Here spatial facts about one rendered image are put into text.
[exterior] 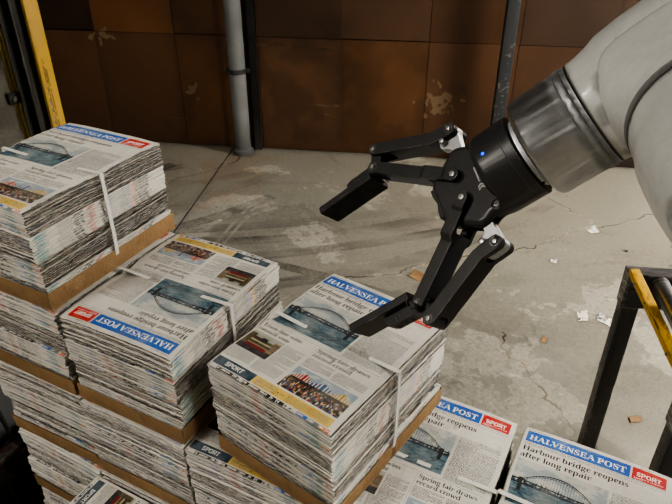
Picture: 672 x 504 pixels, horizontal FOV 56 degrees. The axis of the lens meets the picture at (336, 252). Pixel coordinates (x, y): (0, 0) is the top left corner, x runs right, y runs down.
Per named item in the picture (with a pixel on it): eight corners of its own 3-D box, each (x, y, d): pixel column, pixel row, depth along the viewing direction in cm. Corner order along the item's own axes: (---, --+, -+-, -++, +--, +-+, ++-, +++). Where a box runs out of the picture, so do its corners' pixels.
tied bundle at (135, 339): (186, 449, 127) (170, 361, 115) (79, 400, 138) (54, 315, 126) (286, 340, 155) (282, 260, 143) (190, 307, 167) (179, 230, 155)
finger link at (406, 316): (437, 295, 57) (447, 325, 56) (393, 319, 59) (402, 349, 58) (428, 292, 56) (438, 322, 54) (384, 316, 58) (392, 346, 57)
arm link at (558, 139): (590, 96, 56) (530, 134, 59) (548, 46, 50) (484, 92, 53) (636, 177, 52) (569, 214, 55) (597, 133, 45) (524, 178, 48)
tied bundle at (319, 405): (334, 530, 112) (334, 439, 99) (216, 450, 127) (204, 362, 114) (441, 404, 137) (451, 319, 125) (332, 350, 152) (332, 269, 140)
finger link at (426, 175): (454, 183, 56) (459, 167, 56) (361, 168, 63) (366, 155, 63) (476, 197, 58) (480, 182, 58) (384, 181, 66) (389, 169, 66)
